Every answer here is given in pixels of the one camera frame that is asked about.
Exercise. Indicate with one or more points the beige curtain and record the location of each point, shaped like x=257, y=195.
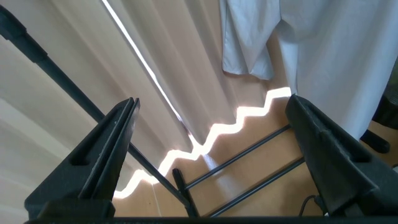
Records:
x=186, y=62

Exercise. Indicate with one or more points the black clothes rack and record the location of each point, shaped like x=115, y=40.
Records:
x=62, y=79

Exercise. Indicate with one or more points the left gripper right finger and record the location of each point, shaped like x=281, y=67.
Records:
x=342, y=177

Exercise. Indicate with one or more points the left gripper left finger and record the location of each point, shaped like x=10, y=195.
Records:
x=62, y=186

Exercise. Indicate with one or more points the pale grey shorts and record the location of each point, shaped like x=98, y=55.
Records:
x=335, y=62

